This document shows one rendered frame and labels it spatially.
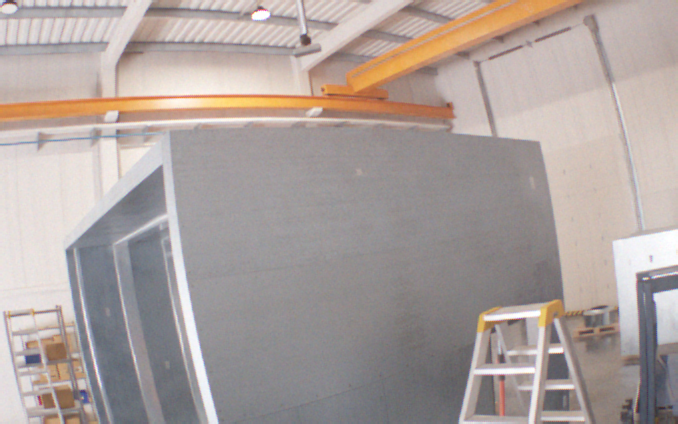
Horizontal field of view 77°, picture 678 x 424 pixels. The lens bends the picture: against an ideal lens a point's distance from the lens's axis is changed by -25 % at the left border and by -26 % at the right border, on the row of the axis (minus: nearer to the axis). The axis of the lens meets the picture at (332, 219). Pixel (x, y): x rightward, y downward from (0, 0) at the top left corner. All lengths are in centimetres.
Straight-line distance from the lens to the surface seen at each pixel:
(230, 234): 203
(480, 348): 225
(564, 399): 392
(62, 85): 1121
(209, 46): 1233
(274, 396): 211
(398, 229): 251
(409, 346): 253
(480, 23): 1109
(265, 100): 1216
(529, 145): 364
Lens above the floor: 265
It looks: 4 degrees up
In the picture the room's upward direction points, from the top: 9 degrees counter-clockwise
